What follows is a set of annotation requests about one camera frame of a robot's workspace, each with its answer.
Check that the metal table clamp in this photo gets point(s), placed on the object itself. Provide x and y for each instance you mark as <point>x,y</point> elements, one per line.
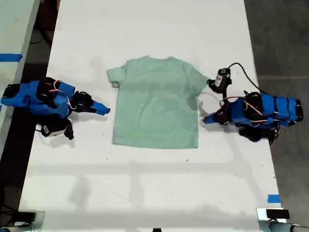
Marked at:
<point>265,223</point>
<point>39,221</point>

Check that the long blue tape strip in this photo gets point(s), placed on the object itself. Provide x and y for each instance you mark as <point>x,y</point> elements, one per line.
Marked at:
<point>9,57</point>

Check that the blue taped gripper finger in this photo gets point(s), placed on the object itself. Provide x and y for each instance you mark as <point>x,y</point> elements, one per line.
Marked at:
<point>214,121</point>
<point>213,116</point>
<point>101,106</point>
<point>96,111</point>

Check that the short blue tape strip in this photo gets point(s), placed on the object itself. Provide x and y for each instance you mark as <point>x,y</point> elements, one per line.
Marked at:
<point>274,198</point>

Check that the tiny black block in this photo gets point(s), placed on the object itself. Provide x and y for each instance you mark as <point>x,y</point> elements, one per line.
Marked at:
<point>157,230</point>

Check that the black white camera box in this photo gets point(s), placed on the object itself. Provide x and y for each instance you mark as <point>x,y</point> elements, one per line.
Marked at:
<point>51,129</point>

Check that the pale green T-shirt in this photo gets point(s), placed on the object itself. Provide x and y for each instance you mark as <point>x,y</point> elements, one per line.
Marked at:
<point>154,108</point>

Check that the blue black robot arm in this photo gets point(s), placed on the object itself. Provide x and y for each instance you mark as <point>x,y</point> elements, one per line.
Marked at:
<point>268,108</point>
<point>36,99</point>

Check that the small black box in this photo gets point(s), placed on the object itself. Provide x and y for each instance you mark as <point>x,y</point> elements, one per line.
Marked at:
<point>26,216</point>
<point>277,214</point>

